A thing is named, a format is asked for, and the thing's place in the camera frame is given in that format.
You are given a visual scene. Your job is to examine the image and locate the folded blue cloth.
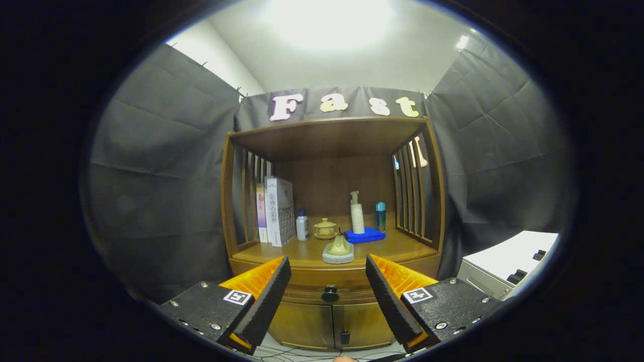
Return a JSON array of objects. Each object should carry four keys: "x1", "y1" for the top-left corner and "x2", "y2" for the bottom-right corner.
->
[{"x1": 339, "y1": 227, "x2": 387, "y2": 244}]

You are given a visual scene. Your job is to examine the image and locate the wooden cabinet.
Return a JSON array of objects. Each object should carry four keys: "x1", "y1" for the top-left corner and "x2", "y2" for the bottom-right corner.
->
[{"x1": 220, "y1": 117, "x2": 446, "y2": 351}]

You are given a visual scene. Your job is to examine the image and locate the wooden countertop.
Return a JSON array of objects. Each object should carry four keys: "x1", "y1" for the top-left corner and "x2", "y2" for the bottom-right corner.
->
[{"x1": 231, "y1": 229, "x2": 441, "y2": 269}]

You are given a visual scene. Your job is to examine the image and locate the thin purple book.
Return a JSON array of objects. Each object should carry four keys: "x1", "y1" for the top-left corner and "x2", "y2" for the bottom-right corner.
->
[{"x1": 256, "y1": 183, "x2": 268, "y2": 243}]

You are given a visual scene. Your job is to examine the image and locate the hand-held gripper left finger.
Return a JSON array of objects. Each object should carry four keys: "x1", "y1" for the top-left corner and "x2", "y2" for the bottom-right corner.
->
[{"x1": 158, "y1": 255, "x2": 292, "y2": 355}]

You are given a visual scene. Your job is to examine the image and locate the white patterned book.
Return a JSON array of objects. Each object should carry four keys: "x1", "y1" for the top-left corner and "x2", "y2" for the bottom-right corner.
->
[{"x1": 265, "y1": 176, "x2": 297, "y2": 247}]

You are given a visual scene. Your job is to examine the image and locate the wooden drawer with black knob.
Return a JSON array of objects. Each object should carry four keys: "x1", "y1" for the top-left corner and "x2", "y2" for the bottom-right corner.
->
[{"x1": 229, "y1": 254, "x2": 442, "y2": 305}]

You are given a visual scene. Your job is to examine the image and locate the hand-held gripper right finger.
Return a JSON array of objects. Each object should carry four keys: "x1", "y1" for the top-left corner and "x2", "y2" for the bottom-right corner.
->
[{"x1": 366, "y1": 253, "x2": 504, "y2": 352}]

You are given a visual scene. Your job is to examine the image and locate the white bottle with blue cap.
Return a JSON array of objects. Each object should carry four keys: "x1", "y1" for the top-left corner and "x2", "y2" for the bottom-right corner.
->
[{"x1": 296, "y1": 207, "x2": 310, "y2": 242}]

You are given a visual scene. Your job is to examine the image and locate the white plastic drawer unit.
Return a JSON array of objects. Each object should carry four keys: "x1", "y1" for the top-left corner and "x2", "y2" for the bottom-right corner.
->
[{"x1": 457, "y1": 230, "x2": 560, "y2": 301}]

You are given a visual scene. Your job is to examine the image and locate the white pump bottle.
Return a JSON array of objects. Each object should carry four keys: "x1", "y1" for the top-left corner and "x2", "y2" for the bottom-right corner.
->
[{"x1": 350, "y1": 191, "x2": 365, "y2": 235}]

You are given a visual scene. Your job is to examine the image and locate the green ornament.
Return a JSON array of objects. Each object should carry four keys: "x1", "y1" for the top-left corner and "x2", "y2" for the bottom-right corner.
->
[{"x1": 322, "y1": 234, "x2": 355, "y2": 264}]

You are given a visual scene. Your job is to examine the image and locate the yellow lidded tea cup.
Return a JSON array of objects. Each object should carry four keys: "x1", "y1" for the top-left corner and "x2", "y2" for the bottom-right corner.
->
[{"x1": 314, "y1": 217, "x2": 339, "y2": 240}]

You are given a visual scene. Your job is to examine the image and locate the wooden cabinet door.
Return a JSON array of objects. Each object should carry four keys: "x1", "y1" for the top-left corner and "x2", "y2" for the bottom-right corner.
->
[
  {"x1": 332, "y1": 302, "x2": 398, "y2": 350},
  {"x1": 269, "y1": 301, "x2": 335, "y2": 350}
]

